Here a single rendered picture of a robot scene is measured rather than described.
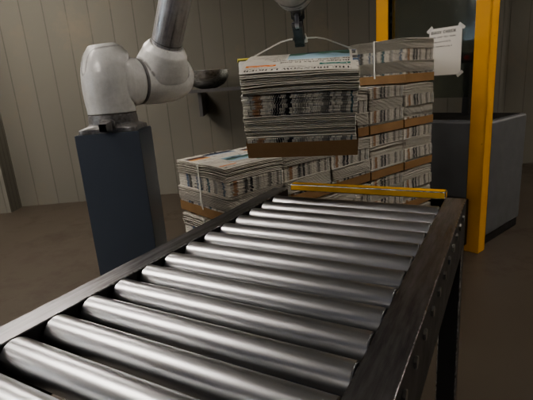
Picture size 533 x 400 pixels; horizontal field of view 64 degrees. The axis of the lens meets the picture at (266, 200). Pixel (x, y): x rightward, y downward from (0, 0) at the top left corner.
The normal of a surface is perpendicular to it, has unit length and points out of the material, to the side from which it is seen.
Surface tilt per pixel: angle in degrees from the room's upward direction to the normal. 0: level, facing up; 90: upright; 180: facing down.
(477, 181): 90
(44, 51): 90
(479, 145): 90
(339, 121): 107
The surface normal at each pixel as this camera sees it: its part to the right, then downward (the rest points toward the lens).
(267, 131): -0.14, 0.54
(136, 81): 0.77, 0.13
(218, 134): 0.07, 0.26
